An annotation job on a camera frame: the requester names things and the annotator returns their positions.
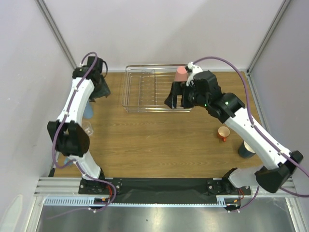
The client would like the dark blue paper cup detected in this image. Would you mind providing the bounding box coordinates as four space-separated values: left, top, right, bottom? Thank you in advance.
238 141 255 159

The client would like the light blue plastic cup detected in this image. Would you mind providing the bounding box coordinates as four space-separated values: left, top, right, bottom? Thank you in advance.
83 101 93 119

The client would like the clear plastic cup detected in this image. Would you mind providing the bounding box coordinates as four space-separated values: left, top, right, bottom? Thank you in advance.
82 121 94 136

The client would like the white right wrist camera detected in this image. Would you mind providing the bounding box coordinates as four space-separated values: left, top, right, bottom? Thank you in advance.
185 62 203 87

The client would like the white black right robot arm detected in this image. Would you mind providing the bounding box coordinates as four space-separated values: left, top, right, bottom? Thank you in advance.
165 71 303 194

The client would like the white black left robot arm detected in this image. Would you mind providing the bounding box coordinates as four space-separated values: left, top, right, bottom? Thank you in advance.
47 52 111 194

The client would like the aluminium frame rail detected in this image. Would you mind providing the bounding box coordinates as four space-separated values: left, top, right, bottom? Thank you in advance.
34 177 291 210

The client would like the pink plastic cup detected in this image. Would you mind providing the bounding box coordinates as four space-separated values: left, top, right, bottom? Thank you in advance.
174 66 188 82

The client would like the red ceramic mug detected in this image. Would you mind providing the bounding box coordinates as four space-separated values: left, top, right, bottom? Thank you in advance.
217 126 230 142

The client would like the blue patterned cup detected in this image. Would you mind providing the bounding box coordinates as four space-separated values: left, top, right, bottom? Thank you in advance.
63 157 73 167

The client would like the wire dish rack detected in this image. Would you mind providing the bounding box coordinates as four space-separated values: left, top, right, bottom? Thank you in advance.
122 64 191 113

